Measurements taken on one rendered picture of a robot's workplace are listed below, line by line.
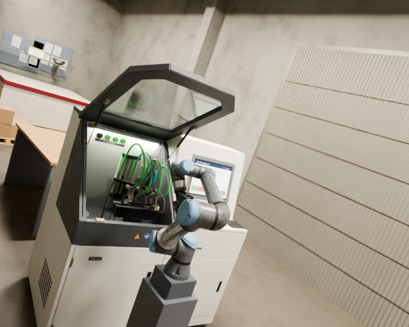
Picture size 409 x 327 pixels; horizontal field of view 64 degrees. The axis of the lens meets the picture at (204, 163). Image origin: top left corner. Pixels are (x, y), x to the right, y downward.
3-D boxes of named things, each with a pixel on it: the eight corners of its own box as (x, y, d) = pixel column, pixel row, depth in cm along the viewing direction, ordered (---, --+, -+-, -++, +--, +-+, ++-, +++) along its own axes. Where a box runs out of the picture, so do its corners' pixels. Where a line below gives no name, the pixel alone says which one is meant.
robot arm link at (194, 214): (170, 259, 180) (219, 225, 140) (144, 254, 175) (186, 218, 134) (172, 237, 187) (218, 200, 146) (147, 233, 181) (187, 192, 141)
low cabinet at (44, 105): (61, 118, 1049) (69, 89, 1034) (88, 141, 863) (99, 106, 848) (-19, 99, 905) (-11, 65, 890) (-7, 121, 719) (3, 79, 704)
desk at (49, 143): (60, 185, 495) (75, 134, 482) (101, 236, 387) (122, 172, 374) (0, 180, 440) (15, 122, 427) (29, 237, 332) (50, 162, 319)
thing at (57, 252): (36, 356, 207) (71, 244, 195) (28, 297, 253) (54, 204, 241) (137, 340, 249) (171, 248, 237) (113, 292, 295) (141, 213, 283)
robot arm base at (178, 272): (193, 279, 183) (199, 263, 182) (172, 281, 173) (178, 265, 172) (179, 264, 194) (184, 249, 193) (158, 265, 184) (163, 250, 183)
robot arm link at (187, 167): (201, 161, 177) (193, 167, 186) (182, 156, 172) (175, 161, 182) (199, 176, 174) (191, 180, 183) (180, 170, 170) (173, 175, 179)
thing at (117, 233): (78, 244, 197) (86, 221, 195) (76, 241, 201) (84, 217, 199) (165, 248, 234) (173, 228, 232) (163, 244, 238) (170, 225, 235)
